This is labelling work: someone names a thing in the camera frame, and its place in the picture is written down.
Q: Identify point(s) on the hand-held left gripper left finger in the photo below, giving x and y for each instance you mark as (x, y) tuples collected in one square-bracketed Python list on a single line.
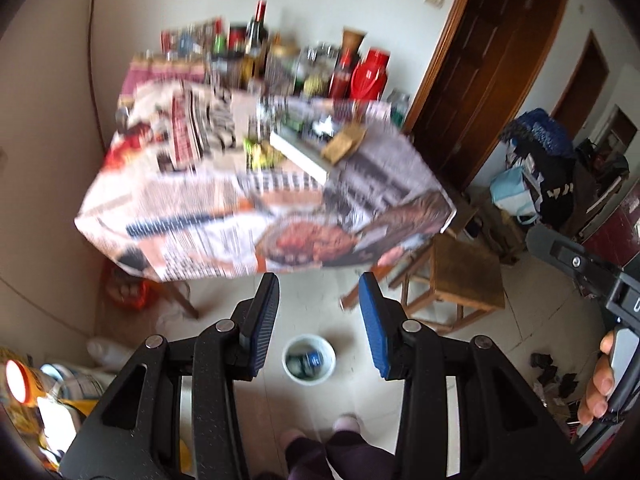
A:
[(262, 330)]

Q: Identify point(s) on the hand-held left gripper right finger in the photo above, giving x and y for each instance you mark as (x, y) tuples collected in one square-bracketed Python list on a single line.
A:
[(372, 325)]

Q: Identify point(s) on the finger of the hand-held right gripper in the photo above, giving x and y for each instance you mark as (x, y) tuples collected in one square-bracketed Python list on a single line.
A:
[(565, 255)]

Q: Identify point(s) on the white plastic bucket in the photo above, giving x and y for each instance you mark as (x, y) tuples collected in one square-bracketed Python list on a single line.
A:
[(326, 369)]

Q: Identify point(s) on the clear plastic box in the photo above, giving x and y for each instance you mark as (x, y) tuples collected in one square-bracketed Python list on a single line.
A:
[(300, 152)]

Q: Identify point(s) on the person's right hand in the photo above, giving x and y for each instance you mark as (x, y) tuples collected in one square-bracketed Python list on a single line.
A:
[(597, 390)]

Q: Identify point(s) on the blue labelled can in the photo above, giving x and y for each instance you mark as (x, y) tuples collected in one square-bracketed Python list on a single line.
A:
[(311, 360)]

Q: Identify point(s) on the dark red cabinet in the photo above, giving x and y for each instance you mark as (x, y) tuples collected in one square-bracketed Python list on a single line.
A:
[(620, 232)]

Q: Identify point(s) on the black garment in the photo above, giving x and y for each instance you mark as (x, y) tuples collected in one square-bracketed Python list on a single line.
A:
[(555, 185)]

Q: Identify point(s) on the black cloth scraps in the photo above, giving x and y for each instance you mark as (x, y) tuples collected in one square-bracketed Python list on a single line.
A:
[(557, 377)]

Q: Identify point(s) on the light blue bag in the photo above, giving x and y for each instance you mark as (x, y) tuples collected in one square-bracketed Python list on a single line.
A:
[(515, 195)]

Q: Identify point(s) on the wooden stool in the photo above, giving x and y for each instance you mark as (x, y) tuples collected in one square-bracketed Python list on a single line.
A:
[(465, 272)]

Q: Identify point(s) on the printed newspaper pattern tablecloth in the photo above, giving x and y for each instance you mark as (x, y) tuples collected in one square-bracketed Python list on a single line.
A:
[(210, 220)]

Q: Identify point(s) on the blue knitted bag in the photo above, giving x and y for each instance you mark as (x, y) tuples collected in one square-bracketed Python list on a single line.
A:
[(542, 132)]

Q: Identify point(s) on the person's right leg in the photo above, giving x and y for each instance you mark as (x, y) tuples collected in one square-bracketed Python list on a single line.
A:
[(352, 452)]

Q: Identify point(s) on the person's feet in socks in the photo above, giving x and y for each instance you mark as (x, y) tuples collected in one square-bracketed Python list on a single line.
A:
[(305, 460)]

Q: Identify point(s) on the orange plastic bag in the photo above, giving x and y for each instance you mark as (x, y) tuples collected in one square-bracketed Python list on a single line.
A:
[(127, 290)]

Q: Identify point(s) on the white plastic bag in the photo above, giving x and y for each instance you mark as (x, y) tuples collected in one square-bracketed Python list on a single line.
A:
[(105, 352)]

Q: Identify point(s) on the narrow brown wooden door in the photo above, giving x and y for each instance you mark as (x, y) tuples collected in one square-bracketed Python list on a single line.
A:
[(582, 85)]

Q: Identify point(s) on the yellow green wrapper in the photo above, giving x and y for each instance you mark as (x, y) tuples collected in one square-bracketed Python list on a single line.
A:
[(262, 155)]

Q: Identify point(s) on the brown paper packet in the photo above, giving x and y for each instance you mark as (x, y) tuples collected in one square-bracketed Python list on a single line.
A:
[(344, 142)]

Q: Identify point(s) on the large brown wooden door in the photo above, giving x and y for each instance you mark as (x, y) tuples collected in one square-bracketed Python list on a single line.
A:
[(490, 60)]

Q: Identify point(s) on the small clear glass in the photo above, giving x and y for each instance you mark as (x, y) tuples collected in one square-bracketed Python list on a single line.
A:
[(398, 100)]

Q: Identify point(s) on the red thermos jug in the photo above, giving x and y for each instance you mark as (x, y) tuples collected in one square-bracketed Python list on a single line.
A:
[(371, 77)]

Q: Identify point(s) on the orange lid container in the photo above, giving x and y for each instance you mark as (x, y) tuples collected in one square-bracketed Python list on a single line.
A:
[(20, 382)]

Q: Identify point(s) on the red sauce squeeze bottle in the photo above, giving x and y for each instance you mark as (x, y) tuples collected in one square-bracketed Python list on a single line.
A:
[(341, 77)]

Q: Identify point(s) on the crumpled foil sheet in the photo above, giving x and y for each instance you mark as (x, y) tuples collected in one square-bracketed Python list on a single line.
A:
[(322, 51)]

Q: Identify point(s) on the pink printed bag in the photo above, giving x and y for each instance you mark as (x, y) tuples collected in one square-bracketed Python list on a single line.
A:
[(160, 70)]

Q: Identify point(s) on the red jar black lid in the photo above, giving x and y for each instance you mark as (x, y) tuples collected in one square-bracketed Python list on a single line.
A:
[(238, 39)]

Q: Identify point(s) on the dark wine bottle red cap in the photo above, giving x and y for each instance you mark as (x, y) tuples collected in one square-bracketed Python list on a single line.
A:
[(256, 35)]

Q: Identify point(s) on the red printed snack packet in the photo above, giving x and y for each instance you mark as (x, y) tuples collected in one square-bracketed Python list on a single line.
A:
[(192, 35)]

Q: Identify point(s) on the thin brown wall conduit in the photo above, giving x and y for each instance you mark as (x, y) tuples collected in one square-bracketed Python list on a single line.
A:
[(94, 70)]

